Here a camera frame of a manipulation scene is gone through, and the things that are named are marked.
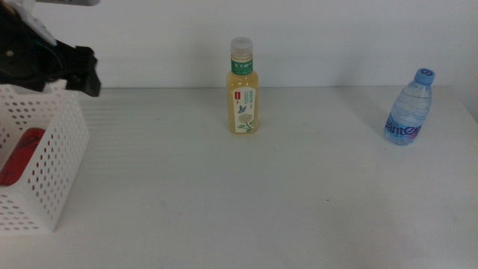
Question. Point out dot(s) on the white perforated plastic basket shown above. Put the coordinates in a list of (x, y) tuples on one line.
[(56, 149)]

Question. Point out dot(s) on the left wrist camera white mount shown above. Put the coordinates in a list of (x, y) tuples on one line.
[(41, 30)]

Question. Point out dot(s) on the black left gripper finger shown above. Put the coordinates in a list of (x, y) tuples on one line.
[(87, 74)]

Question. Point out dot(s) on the yellow tea bottle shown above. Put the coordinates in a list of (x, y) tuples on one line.
[(242, 108)]

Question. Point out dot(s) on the clear water bottle blue cap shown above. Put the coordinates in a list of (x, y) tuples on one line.
[(409, 108)]

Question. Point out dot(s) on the red cola can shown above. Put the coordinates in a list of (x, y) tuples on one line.
[(20, 160)]

